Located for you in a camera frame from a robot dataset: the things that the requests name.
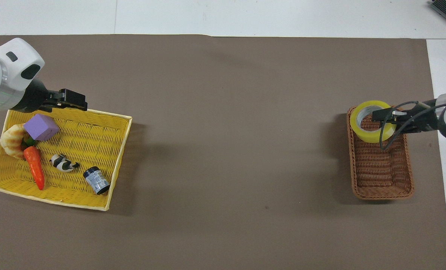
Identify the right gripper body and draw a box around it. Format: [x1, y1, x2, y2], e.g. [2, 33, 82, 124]
[407, 99, 440, 132]

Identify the black and white toy figure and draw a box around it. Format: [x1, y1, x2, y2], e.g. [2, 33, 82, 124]
[50, 153, 81, 173]

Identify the purple foam cube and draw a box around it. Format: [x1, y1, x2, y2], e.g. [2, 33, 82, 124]
[23, 114, 60, 141]

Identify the brown wicker basket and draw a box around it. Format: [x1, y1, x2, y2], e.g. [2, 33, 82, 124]
[347, 106, 415, 200]

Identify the black cable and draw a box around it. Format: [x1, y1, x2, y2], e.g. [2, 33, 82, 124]
[379, 100, 446, 151]

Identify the toy croissant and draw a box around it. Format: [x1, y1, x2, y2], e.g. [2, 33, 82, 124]
[0, 124, 30, 160]

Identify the orange toy carrot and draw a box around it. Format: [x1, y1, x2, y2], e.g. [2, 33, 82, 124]
[22, 138, 45, 191]

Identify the yellow woven basket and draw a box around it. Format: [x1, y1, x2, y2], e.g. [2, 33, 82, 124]
[0, 107, 133, 212]

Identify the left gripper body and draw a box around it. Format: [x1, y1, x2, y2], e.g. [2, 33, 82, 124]
[14, 78, 61, 113]

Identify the yellow tape roll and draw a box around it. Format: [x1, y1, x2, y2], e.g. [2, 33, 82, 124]
[350, 100, 397, 143]

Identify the small dark blue can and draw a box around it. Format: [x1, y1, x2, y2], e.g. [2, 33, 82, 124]
[83, 166, 111, 195]

